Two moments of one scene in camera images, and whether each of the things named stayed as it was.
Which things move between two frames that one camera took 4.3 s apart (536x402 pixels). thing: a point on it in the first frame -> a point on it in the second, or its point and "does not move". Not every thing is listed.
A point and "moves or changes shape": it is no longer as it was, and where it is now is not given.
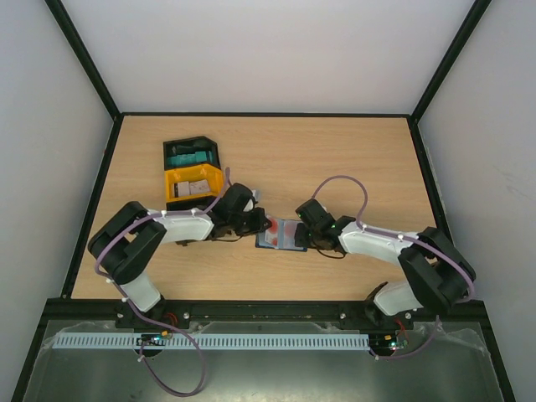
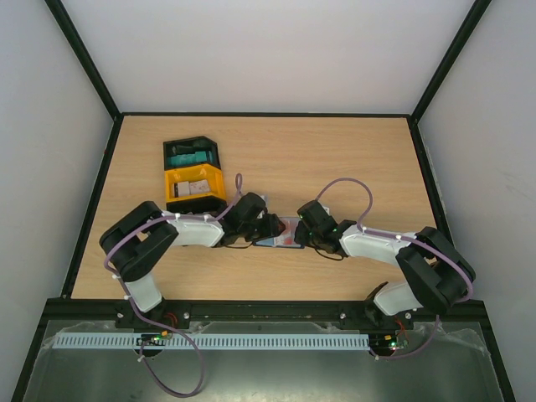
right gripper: (300, 235) does not move
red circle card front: (271, 235) moves or changes shape
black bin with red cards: (187, 204) does not move
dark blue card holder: (280, 235) does not move
